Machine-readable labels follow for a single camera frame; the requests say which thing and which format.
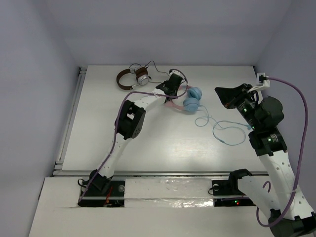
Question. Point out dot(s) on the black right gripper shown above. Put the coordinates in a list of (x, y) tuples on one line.
[(229, 96)]

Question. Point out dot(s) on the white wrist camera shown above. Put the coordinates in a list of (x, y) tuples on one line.
[(174, 71), (263, 82)]

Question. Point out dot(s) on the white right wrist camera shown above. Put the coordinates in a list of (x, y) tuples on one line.
[(263, 82)]

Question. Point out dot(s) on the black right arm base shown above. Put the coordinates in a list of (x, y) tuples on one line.
[(224, 195)]

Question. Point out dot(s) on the brown silver headphones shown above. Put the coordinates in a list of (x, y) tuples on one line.
[(128, 79)]

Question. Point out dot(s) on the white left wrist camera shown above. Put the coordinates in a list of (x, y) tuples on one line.
[(174, 71)]

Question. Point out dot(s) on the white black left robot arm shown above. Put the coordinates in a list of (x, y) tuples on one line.
[(128, 125)]

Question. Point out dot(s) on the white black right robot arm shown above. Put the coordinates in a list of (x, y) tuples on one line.
[(288, 213)]

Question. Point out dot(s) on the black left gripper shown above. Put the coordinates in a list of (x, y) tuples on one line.
[(171, 85)]

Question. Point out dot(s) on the pink blue cat-ear headphones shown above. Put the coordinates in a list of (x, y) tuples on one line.
[(191, 103)]

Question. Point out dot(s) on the aluminium rail frame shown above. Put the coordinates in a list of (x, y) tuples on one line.
[(170, 142)]

